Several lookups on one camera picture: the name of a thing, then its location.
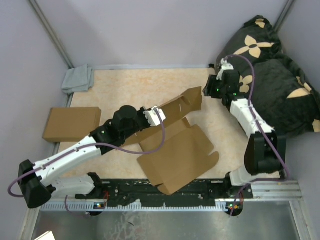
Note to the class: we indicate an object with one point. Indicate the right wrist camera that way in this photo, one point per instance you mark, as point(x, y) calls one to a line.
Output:
point(224, 66)

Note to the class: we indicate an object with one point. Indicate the aluminium frame rail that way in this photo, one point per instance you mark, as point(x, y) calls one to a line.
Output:
point(259, 191)

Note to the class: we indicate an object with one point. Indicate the black floral pillow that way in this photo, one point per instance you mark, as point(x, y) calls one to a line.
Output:
point(277, 86)

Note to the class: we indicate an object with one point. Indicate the small closed cardboard box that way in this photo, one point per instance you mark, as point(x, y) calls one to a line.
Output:
point(71, 124)

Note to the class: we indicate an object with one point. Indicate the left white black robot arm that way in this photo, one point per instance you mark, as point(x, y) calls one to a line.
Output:
point(42, 180)

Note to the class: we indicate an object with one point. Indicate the white paper corner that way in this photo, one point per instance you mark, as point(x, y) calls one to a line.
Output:
point(46, 236)

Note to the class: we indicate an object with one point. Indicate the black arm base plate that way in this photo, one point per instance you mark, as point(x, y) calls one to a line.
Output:
point(200, 192)

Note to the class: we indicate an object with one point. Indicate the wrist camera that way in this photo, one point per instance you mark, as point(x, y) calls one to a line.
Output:
point(155, 116)
point(224, 66)

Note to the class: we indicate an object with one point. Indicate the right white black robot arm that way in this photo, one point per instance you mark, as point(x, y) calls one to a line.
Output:
point(266, 149)

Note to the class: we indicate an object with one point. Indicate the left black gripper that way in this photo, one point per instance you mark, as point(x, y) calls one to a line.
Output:
point(140, 112)

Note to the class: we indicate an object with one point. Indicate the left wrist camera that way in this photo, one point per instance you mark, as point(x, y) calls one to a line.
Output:
point(155, 116)

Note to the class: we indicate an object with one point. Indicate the grey folded cloth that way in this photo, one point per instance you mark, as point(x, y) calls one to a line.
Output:
point(79, 79)

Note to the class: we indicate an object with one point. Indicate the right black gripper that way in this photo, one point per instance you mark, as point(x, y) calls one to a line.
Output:
point(209, 90)

